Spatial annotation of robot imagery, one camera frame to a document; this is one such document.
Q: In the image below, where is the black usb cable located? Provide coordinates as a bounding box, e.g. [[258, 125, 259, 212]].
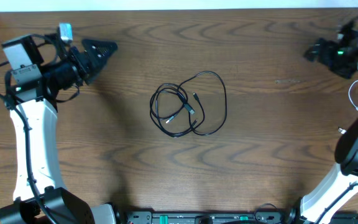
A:
[[178, 70, 228, 137], [149, 82, 205, 138]]

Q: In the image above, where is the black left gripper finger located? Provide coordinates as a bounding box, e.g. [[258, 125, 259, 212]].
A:
[[81, 39, 118, 59], [87, 52, 114, 83]]

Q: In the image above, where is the white usb cable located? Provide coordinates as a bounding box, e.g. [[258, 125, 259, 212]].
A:
[[337, 79, 358, 134]]

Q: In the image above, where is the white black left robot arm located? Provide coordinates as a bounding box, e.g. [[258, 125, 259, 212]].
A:
[[0, 31, 117, 223]]

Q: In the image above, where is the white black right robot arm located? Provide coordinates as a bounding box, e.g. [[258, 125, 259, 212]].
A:
[[286, 17, 358, 223]]

